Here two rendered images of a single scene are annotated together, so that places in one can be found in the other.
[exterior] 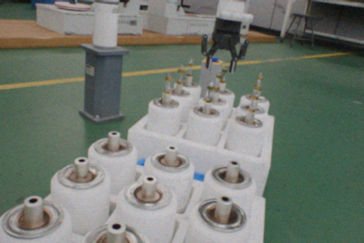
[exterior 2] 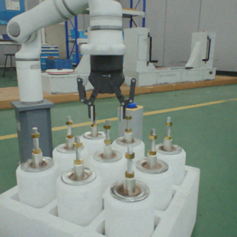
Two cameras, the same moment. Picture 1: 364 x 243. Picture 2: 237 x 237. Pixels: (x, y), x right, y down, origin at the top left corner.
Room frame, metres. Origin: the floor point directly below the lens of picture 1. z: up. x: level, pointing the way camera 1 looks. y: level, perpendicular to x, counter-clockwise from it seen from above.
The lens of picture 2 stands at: (0.41, -0.26, 0.50)
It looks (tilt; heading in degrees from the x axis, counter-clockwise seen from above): 15 degrees down; 15
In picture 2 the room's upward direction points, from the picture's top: straight up
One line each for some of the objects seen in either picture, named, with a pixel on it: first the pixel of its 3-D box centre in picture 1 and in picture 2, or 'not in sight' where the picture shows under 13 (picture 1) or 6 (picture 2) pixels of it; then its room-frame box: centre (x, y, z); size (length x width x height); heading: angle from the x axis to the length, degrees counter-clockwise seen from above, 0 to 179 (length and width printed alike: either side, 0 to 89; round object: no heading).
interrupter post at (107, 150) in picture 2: (215, 96); (107, 151); (0.96, -0.09, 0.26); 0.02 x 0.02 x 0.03
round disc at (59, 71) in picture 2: (72, 6); (59, 71); (3.00, 1.11, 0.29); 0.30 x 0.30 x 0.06
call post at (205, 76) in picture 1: (206, 99); (129, 148); (1.26, -0.08, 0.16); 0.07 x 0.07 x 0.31; 77
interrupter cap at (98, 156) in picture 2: (214, 101); (107, 156); (0.96, -0.09, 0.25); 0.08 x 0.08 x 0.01
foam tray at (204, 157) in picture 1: (206, 147); (108, 212); (0.96, -0.09, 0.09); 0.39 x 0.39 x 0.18; 77
